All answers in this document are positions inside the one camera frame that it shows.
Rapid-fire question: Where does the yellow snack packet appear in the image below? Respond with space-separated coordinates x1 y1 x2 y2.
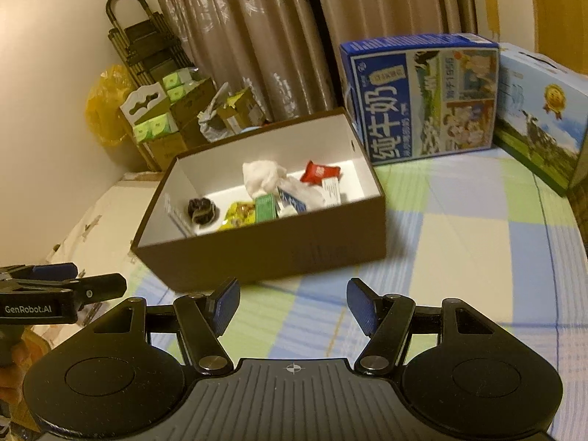
218 202 256 231

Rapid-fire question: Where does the blue clear plastic case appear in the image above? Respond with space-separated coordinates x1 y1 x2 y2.
276 176 326 214

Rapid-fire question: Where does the white knitted towel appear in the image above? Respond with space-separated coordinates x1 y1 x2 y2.
242 160 287 199

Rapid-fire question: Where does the person's left hand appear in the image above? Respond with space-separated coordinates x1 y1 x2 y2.
1 326 51 427

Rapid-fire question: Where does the cream bedding with dog print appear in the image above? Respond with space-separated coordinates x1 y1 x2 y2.
47 172 162 279

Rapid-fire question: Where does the dark velvet hair scrunchie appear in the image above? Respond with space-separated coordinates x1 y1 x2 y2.
187 197 218 226

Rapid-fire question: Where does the checkered bed sheet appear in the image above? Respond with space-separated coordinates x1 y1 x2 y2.
123 146 588 437

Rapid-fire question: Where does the green small box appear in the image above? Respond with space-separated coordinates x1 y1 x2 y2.
255 193 278 223

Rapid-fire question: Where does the white paper medicine box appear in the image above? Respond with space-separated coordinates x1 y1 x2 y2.
321 176 342 206

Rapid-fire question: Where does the brown cardboard storage box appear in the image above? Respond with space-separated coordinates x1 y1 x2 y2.
132 110 387 293

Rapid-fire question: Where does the red candy wrapper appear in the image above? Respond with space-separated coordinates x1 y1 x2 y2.
300 160 341 185

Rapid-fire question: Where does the yellow plastic bag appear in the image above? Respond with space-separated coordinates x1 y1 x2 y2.
85 64 136 147

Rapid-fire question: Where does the cardboard box with tissue packs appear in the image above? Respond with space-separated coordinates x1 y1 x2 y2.
121 68 216 171

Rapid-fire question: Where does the crumpled grey plastic bag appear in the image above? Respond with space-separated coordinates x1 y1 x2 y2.
197 82 234 142

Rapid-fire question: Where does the small open cardboard box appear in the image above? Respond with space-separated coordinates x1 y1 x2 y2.
217 88 266 135

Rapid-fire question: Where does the dark blue milk carton box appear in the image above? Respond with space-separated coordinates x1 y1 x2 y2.
340 33 499 166

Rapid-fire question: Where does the black folding rack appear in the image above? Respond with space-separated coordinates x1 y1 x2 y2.
105 0 193 87

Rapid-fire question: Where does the light blue milk carton box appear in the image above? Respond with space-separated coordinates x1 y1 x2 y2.
493 43 588 196

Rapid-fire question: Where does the brown patterned curtain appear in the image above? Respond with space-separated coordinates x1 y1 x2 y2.
158 0 477 121

